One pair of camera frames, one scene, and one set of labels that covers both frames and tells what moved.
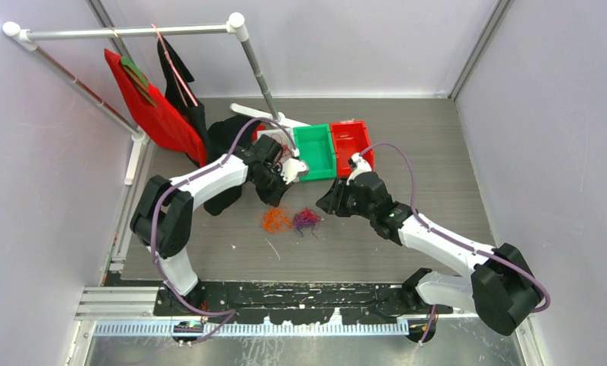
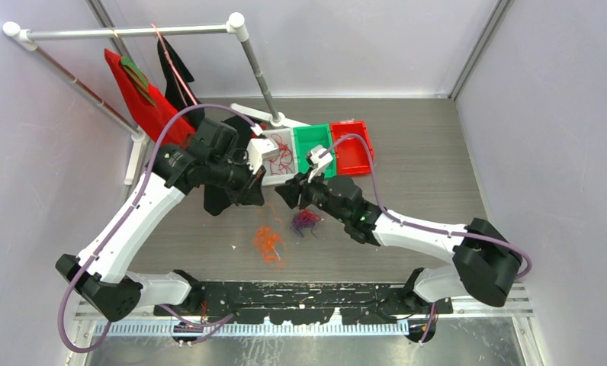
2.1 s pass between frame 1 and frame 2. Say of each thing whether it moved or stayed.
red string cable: stayed
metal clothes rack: stayed
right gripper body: moved
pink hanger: stayed
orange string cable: moved
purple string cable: stayed
